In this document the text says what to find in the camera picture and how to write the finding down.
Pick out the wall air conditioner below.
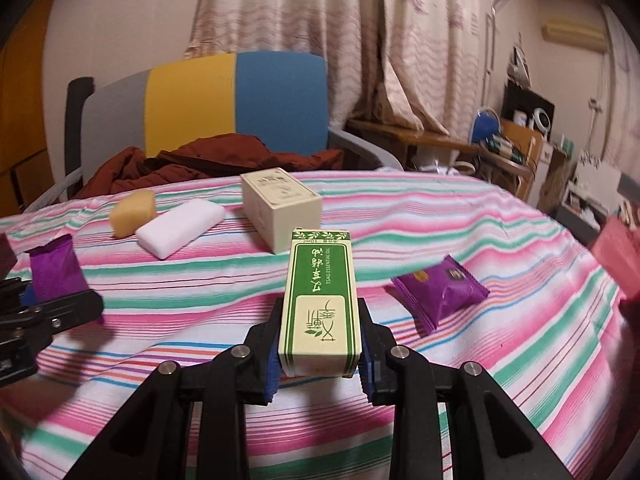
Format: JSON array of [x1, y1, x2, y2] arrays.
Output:
[[542, 20, 608, 53]]

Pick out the grey yellow blue chair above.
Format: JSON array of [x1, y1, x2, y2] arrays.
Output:
[[65, 51, 403, 201]]

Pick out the patterned curtain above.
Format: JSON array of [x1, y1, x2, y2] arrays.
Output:
[[182, 0, 501, 136]]

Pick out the orange wooden wardrobe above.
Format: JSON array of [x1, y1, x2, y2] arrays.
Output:
[[0, 0, 66, 216]]

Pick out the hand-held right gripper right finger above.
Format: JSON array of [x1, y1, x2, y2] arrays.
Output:
[[356, 297, 576, 480]]

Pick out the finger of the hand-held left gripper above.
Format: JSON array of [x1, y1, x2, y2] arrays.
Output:
[[0, 277, 37, 311], [0, 289, 104, 347]]

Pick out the purple snack packet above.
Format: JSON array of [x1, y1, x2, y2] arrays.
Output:
[[390, 255, 491, 337], [29, 234, 106, 323]]

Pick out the small yellow sponge block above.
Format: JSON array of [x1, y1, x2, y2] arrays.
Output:
[[109, 190, 157, 238]]

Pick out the red-brown jacket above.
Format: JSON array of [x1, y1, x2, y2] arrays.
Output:
[[72, 132, 346, 201]]

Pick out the pink box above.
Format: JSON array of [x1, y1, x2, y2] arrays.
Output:
[[587, 215, 640, 306]]

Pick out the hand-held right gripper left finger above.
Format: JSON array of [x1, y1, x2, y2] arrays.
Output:
[[65, 297, 288, 480]]

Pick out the green and cream carton box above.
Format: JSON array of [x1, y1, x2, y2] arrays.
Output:
[[276, 228, 363, 378]]

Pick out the plain cream carton box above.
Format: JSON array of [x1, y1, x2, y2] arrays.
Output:
[[240, 168, 323, 254]]

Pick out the cardboard box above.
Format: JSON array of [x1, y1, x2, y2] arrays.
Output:
[[537, 140, 576, 211]]

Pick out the white foam bar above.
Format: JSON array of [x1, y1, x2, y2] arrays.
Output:
[[136, 198, 226, 261]]

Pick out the wooden desk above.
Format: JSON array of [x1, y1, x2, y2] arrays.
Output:
[[345, 117, 536, 201]]

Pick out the black shelf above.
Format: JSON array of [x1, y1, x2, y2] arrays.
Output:
[[501, 80, 556, 133]]

